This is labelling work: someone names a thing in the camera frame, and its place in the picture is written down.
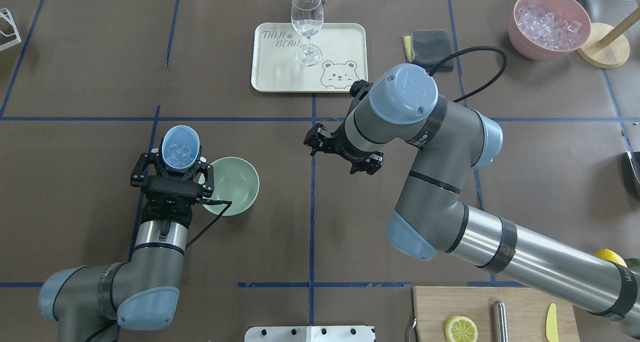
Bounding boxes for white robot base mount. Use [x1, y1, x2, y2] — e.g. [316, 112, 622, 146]
[244, 324, 377, 341]

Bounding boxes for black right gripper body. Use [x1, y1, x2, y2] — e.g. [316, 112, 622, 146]
[332, 124, 382, 163]

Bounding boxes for light green bowl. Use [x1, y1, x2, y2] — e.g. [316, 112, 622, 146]
[210, 156, 260, 216]

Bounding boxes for yellow lemon lower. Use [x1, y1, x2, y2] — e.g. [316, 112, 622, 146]
[594, 248, 628, 267]

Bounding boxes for half lemon slice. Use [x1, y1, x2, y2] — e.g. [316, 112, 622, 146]
[443, 315, 479, 342]

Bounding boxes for steel ice scoop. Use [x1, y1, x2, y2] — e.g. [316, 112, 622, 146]
[622, 152, 640, 199]

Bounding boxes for light blue plastic cup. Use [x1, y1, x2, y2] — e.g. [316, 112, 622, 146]
[160, 125, 201, 172]

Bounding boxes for pink bowl of ice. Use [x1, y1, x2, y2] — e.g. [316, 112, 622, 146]
[508, 0, 592, 61]

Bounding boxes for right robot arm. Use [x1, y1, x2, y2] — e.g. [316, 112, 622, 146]
[304, 64, 639, 339]

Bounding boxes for grey yellow folded cloth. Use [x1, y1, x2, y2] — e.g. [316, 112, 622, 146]
[401, 30, 453, 73]

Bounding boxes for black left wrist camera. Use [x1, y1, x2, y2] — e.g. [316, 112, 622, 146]
[141, 176, 202, 200]

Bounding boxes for yellow plastic knife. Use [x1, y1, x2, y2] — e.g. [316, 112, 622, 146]
[544, 303, 559, 342]

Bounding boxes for green avocado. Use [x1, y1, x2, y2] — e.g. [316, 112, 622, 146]
[624, 258, 640, 269]

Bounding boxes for wooden cutting board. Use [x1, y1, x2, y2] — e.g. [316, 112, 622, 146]
[413, 286, 580, 341]

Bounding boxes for cream bear tray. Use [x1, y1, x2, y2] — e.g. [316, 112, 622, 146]
[250, 22, 369, 93]

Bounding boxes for white wire cup rack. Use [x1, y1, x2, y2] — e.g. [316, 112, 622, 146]
[0, 8, 22, 52]

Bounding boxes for clear wine glass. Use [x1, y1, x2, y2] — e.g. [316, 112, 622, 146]
[290, 0, 324, 67]

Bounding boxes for clear ice cubes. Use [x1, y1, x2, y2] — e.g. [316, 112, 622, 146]
[162, 143, 197, 169]

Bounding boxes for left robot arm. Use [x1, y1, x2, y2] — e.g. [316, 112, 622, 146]
[38, 149, 214, 341]

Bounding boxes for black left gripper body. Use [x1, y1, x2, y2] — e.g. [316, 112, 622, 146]
[141, 192, 202, 227]

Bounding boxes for wooden stand with carton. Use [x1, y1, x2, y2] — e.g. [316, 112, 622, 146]
[576, 8, 640, 70]

